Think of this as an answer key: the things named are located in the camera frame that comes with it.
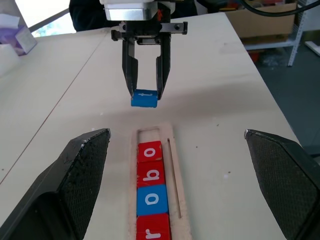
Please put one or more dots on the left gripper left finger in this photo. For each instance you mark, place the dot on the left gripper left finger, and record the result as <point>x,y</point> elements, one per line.
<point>62,190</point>

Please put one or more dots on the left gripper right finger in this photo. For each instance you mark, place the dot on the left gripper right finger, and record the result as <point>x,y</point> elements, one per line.
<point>282,185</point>

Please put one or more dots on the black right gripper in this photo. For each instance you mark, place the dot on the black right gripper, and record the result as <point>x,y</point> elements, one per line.
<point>150,31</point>

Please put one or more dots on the blue t letter block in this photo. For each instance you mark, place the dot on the blue t letter block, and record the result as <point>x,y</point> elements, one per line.
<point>144,98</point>

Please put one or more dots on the red b letter block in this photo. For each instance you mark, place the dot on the red b letter block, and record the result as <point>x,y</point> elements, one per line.
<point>150,173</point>

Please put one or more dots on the red o letter block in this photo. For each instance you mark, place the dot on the red o letter block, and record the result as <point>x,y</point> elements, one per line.
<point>149,151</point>

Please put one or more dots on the blue o letter block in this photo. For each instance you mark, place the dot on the blue o letter block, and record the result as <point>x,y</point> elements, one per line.
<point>151,200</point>

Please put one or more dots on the red r letter block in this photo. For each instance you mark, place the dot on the red r letter block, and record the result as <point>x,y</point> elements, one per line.
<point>152,227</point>

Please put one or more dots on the wooden letter tray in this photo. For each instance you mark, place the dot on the wooden letter tray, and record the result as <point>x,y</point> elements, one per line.
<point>175,190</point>

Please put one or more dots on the brown cardboard box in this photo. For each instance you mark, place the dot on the brown cardboard box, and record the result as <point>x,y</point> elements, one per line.
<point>262,25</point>

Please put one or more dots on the purple tissue box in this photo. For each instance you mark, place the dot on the purple tissue box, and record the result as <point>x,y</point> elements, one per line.
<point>18,40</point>

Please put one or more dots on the white metal shelf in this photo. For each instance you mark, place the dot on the white metal shelf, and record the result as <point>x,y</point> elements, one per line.
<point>296,37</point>

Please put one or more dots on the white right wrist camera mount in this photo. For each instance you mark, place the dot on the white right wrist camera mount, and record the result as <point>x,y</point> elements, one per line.
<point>125,10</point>

